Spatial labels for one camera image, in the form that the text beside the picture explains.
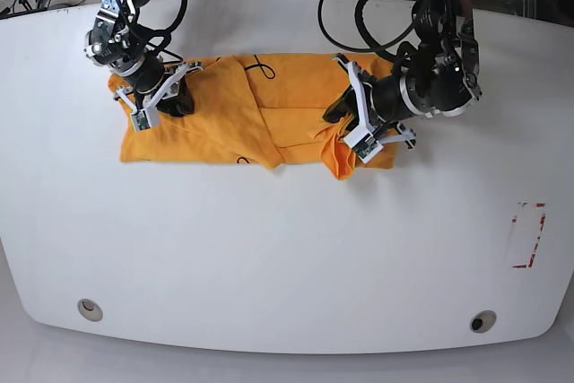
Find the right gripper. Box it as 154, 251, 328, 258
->
112, 59, 203, 117

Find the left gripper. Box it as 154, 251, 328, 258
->
322, 54, 416, 149

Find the yellow T-shirt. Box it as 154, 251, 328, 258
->
107, 53, 400, 181

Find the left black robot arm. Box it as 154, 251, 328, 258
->
323, 0, 482, 158

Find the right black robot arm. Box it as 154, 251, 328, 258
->
84, 0, 202, 128

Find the red tape rectangle marking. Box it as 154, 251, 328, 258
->
507, 203, 546, 269

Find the left table grommet hole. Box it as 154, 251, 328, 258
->
77, 299, 103, 322

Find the table grommet hole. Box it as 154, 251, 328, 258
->
77, 299, 103, 322
470, 310, 497, 334

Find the right table grommet hole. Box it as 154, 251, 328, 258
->
470, 310, 497, 334

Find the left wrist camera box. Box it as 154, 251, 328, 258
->
344, 128, 383, 164

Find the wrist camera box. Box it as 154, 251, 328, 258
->
129, 107, 161, 132
344, 128, 383, 164

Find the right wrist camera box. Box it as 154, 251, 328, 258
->
129, 107, 161, 132

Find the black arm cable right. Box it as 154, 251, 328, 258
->
138, 0, 189, 50

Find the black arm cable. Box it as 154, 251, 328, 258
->
317, 0, 431, 61
138, 0, 189, 50

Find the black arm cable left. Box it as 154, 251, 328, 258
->
317, 0, 431, 61

